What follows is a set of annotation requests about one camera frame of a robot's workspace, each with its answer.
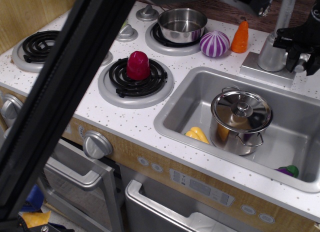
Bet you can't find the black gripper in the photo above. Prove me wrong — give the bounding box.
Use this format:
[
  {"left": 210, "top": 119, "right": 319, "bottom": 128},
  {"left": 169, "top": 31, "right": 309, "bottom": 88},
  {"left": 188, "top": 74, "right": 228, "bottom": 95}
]
[{"left": 273, "top": 0, "right": 320, "bottom": 76}]

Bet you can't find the silver faucet lever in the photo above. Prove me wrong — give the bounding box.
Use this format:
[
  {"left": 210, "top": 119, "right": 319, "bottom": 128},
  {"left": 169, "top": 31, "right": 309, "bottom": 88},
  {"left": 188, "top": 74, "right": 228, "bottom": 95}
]
[{"left": 293, "top": 53, "right": 310, "bottom": 73}]

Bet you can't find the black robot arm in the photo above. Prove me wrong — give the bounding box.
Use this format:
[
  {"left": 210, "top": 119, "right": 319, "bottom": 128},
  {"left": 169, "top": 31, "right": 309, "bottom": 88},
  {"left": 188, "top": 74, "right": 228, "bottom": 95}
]
[{"left": 0, "top": 0, "right": 320, "bottom": 232}]

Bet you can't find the silver toy faucet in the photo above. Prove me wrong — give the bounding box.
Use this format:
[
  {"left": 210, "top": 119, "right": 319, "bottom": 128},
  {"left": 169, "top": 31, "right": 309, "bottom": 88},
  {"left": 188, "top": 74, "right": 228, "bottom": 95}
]
[{"left": 240, "top": 0, "right": 297, "bottom": 88}]

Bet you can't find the orange toy carrot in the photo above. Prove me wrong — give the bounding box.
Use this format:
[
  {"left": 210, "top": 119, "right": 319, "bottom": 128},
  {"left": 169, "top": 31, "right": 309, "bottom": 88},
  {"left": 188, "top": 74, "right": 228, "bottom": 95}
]
[{"left": 230, "top": 17, "right": 249, "bottom": 54}]

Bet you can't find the steel pot with lid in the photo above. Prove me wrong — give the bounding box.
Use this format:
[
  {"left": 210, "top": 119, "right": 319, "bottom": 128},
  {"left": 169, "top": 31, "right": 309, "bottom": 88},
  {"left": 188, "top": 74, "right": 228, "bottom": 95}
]
[{"left": 209, "top": 87, "right": 273, "bottom": 156}]

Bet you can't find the purple striped toy onion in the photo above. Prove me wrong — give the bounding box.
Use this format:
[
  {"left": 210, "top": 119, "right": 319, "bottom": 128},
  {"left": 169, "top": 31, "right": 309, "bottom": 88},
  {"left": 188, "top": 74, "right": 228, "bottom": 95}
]
[{"left": 199, "top": 30, "right": 230, "bottom": 58}]

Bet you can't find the purple green toy eggplant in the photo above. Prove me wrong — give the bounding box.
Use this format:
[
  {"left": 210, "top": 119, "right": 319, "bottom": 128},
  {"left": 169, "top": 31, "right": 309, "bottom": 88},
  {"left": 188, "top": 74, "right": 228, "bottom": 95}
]
[{"left": 275, "top": 165, "right": 299, "bottom": 178}]

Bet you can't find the small steel saucepan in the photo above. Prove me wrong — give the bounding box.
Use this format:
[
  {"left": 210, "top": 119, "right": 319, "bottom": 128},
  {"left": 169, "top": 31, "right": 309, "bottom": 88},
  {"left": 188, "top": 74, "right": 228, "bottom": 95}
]
[{"left": 157, "top": 8, "right": 208, "bottom": 44}]

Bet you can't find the grey toy sink basin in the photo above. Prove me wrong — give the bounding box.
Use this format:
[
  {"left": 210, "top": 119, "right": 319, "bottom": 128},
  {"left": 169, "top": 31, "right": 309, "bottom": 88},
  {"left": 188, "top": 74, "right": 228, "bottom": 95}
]
[{"left": 154, "top": 67, "right": 320, "bottom": 193}]

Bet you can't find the yellow toy pepper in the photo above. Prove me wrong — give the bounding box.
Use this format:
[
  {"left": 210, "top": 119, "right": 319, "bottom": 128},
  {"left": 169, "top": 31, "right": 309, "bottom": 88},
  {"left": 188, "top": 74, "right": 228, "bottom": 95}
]
[{"left": 184, "top": 126, "right": 210, "bottom": 144}]

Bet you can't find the back right black burner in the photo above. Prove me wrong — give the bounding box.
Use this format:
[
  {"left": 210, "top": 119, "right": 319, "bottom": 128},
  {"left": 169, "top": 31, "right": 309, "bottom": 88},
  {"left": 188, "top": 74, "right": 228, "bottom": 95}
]
[{"left": 145, "top": 22, "right": 200, "bottom": 57}]

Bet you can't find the black burner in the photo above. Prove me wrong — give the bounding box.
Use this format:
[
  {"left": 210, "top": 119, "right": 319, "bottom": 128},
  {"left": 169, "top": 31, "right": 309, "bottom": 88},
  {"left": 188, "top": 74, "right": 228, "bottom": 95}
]
[
  {"left": 145, "top": 22, "right": 200, "bottom": 57},
  {"left": 97, "top": 58, "right": 174, "bottom": 109},
  {"left": 12, "top": 30, "right": 60, "bottom": 73}
]

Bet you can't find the silver stove knob back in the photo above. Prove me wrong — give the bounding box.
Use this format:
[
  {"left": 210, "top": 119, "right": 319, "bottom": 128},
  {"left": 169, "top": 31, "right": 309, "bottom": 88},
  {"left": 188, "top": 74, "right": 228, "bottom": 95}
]
[{"left": 135, "top": 4, "right": 160, "bottom": 22}]

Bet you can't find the silver stove knob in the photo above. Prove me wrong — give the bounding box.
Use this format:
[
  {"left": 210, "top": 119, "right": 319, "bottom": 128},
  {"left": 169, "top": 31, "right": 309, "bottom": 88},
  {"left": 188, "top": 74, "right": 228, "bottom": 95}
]
[
  {"left": 101, "top": 51, "right": 113, "bottom": 66},
  {"left": 115, "top": 24, "right": 138, "bottom": 43},
  {"left": 135, "top": 4, "right": 160, "bottom": 22}
]

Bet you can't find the red toy pepper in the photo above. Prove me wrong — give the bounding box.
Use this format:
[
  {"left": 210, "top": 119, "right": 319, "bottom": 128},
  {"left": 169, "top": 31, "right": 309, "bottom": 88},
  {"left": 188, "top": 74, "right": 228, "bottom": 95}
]
[{"left": 126, "top": 51, "right": 151, "bottom": 81}]

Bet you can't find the front right black burner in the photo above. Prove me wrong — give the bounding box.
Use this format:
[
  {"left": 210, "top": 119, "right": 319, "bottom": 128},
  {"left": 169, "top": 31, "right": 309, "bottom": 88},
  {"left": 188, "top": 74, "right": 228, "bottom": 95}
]
[{"left": 97, "top": 58, "right": 174, "bottom": 109}]

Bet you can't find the silver dishwasher door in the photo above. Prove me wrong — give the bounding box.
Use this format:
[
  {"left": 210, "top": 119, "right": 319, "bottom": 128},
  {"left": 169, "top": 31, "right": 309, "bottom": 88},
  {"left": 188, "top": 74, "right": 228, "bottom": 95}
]
[{"left": 125, "top": 179, "right": 256, "bottom": 232}]

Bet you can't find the silver oven dial right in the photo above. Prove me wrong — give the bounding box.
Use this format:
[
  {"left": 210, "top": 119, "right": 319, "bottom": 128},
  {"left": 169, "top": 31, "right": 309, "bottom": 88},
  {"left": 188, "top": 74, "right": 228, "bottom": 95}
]
[{"left": 82, "top": 130, "right": 113, "bottom": 160}]

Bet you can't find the silver oven dial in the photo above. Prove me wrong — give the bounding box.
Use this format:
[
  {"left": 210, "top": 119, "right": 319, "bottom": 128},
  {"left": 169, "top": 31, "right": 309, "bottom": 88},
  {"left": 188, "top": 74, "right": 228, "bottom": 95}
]
[
  {"left": 82, "top": 130, "right": 113, "bottom": 160},
  {"left": 0, "top": 94, "right": 23, "bottom": 120}
]

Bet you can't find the silver oven door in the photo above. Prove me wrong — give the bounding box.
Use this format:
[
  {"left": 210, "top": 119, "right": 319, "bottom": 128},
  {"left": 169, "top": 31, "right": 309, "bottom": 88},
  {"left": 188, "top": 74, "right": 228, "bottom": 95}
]
[{"left": 36, "top": 139, "right": 124, "bottom": 232}]

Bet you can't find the front left black burner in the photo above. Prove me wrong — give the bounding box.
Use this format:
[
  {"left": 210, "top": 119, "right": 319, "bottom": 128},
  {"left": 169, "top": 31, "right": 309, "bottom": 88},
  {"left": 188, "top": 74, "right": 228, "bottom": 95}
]
[{"left": 12, "top": 30, "right": 60, "bottom": 73}]

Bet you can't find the silver oven dial left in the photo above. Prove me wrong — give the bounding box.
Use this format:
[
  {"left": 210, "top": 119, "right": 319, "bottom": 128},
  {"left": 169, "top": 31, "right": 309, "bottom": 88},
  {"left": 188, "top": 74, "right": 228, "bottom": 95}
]
[{"left": 0, "top": 94, "right": 23, "bottom": 120}]

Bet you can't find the blue object on floor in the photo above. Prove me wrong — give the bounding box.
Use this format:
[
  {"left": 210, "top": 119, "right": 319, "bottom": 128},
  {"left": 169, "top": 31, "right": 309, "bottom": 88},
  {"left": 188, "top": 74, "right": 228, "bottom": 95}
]
[{"left": 20, "top": 184, "right": 45, "bottom": 212}]

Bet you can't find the yellow object on floor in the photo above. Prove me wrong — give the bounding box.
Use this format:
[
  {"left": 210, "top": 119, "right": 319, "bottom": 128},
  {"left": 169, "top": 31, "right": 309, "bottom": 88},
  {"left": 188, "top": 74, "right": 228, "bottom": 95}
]
[{"left": 21, "top": 211, "right": 51, "bottom": 229}]

